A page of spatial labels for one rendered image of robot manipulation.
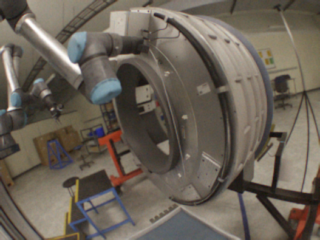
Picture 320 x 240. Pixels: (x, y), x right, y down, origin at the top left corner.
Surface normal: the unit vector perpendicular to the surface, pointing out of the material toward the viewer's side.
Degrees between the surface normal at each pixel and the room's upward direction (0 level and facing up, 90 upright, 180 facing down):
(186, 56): 90
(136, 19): 133
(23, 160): 90
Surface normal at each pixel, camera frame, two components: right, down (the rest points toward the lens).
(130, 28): 0.56, 0.63
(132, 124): 0.46, -0.18
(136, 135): 0.33, -0.45
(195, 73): -0.81, 0.31
